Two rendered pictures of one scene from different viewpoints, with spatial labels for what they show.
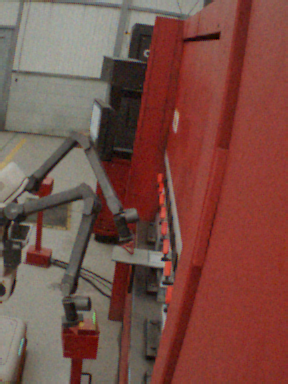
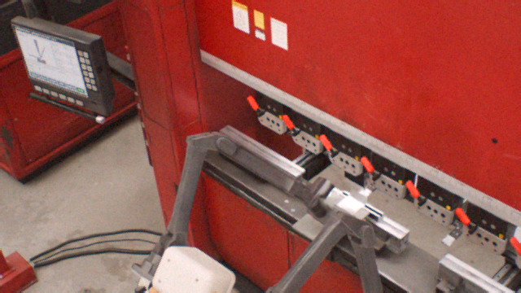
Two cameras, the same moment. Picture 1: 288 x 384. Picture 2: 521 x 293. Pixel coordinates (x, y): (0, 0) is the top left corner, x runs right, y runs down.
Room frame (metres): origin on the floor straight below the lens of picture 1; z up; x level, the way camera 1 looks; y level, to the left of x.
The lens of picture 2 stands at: (0.97, 1.41, 2.96)
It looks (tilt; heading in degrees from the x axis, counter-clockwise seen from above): 39 degrees down; 320
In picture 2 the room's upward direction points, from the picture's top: 4 degrees counter-clockwise
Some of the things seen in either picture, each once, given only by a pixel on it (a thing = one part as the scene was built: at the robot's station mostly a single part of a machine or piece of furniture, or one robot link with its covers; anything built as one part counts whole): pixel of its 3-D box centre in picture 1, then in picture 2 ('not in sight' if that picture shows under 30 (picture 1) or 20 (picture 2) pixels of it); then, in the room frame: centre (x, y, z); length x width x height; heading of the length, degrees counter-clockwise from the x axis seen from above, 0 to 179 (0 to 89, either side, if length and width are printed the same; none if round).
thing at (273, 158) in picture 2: (160, 233); (260, 157); (2.86, -0.15, 0.92); 0.50 x 0.06 x 0.10; 2
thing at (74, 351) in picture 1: (79, 333); not in sight; (1.84, 0.19, 0.75); 0.20 x 0.16 x 0.18; 14
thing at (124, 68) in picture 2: (128, 159); (107, 78); (3.59, 0.16, 1.18); 0.40 x 0.24 x 0.07; 2
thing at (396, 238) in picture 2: (163, 277); (365, 219); (2.25, -0.17, 0.92); 0.39 x 0.06 x 0.10; 2
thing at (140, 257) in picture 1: (137, 256); (330, 220); (2.30, -0.02, 1.00); 0.26 x 0.18 x 0.01; 92
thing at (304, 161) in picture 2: not in sight; (331, 146); (2.77, -0.53, 0.81); 0.64 x 0.08 x 0.14; 92
